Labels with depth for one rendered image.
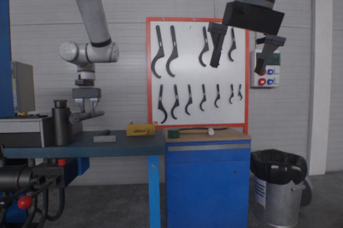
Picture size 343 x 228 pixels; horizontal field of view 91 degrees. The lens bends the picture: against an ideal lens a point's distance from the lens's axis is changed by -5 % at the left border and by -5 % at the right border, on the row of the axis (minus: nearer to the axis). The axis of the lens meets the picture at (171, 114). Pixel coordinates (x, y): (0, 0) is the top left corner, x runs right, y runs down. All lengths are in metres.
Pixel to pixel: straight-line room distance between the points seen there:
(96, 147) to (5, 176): 0.35
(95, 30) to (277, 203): 1.99
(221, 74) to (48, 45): 2.48
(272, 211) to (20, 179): 1.98
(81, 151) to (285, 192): 1.76
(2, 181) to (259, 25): 1.00
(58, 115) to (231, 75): 2.35
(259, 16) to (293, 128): 2.98
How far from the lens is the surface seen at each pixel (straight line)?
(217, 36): 0.48
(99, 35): 0.79
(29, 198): 0.68
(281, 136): 3.28
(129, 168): 2.82
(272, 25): 0.51
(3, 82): 1.43
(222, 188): 1.68
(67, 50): 0.87
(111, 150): 0.83
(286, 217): 2.19
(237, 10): 0.47
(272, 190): 2.03
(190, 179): 1.57
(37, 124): 0.94
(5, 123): 1.02
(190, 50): 2.68
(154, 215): 1.15
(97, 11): 0.76
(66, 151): 0.90
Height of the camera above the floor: 1.26
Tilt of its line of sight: 5 degrees down
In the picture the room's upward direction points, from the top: 1 degrees counter-clockwise
